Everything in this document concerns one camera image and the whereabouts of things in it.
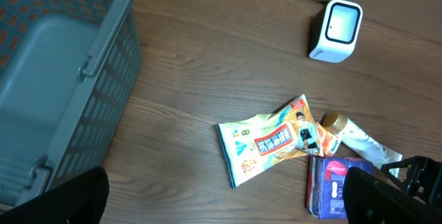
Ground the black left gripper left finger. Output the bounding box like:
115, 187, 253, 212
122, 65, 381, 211
1, 166, 110, 224

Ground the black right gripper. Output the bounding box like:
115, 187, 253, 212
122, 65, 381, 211
381, 156, 441, 209

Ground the grey plastic mesh basket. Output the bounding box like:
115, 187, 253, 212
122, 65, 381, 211
1, 0, 142, 207

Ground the white barcode scanner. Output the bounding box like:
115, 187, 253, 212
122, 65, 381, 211
308, 0, 363, 63

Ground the small orange snack packet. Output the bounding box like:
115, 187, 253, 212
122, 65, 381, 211
316, 122, 341, 156

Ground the white tube gold cap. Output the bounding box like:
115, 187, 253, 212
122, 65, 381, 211
322, 111, 403, 169

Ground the red purple pad pack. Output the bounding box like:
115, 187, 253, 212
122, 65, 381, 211
306, 156, 374, 219

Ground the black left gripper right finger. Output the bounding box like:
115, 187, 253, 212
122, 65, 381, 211
343, 167, 441, 224

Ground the yellow wet wipes pack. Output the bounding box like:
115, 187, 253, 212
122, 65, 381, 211
216, 95, 324, 188

